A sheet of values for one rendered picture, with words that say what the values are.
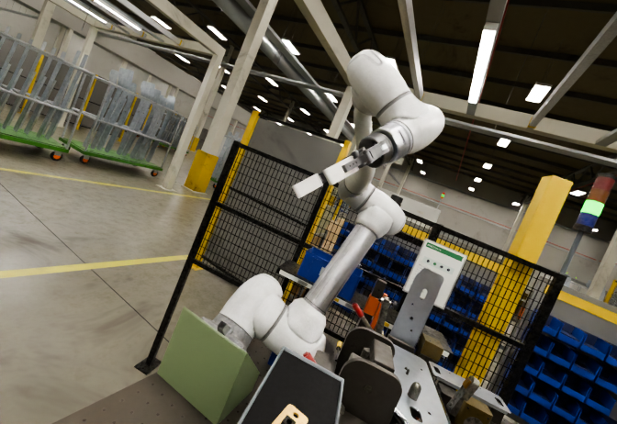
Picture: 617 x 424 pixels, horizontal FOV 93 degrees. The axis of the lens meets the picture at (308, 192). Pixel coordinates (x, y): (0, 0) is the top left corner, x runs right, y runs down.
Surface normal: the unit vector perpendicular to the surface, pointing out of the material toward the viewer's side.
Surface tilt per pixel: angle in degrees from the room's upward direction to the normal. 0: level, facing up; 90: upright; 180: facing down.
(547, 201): 90
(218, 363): 90
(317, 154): 90
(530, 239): 90
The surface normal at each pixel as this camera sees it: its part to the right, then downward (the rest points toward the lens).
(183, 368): -0.35, -0.10
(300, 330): 0.14, -0.27
